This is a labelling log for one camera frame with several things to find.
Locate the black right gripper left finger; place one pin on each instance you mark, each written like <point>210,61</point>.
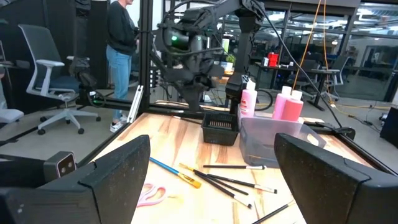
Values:
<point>118,186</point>

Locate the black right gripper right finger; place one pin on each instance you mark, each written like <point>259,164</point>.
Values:
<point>326,193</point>

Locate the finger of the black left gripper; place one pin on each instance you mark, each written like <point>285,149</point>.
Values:
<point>188,98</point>
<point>200,96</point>

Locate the smoky grey plastic bin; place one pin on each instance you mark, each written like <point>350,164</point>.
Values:
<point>264,143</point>

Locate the dark pink paint bottle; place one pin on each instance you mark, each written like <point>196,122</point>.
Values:
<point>293,110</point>

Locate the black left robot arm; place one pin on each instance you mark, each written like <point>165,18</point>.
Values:
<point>245,46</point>

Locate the pink scissors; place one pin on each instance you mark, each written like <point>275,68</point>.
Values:
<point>143,203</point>

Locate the white container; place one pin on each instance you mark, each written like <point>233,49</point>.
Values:
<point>227,66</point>

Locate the small green plant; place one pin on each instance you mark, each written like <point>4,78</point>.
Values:
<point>230,58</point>

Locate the black mesh basket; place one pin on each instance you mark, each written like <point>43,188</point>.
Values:
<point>219,133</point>

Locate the clear plastic bin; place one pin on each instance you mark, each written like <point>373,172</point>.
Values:
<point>263,114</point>

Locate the red box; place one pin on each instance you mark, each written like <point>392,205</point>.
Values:
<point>273,59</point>

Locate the person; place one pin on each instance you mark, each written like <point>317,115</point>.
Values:
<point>119,31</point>

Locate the black case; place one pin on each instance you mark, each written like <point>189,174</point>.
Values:
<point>390,127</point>

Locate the black device with green light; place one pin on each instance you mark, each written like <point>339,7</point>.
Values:
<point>84,74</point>

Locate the black office desk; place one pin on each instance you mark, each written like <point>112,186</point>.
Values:
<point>311,71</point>

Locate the light grey office chair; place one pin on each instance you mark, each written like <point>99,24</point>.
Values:
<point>11,115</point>

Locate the white office chair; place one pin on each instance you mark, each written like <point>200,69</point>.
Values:
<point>40,43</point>

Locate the small silver camera box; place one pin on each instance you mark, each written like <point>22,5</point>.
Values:
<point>60,166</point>

